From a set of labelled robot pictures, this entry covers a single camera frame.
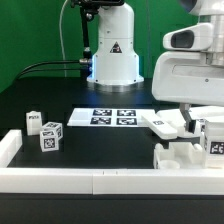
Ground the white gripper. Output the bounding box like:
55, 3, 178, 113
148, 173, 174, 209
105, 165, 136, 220
152, 22, 224, 133

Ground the white chair seat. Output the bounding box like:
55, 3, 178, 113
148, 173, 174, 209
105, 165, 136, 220
153, 142, 204, 169

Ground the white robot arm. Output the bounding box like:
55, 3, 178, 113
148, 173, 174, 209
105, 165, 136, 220
87, 0, 224, 120

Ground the white chair back piece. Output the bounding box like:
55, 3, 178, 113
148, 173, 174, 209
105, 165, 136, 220
157, 106, 224, 138

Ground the white marker tag sheet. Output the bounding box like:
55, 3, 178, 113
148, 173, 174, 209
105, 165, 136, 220
67, 108, 155, 127

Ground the black cable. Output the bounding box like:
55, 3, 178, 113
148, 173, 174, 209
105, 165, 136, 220
14, 59, 92, 81

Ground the white U-shaped fence wall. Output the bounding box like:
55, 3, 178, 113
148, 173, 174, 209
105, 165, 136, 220
0, 130, 224, 195

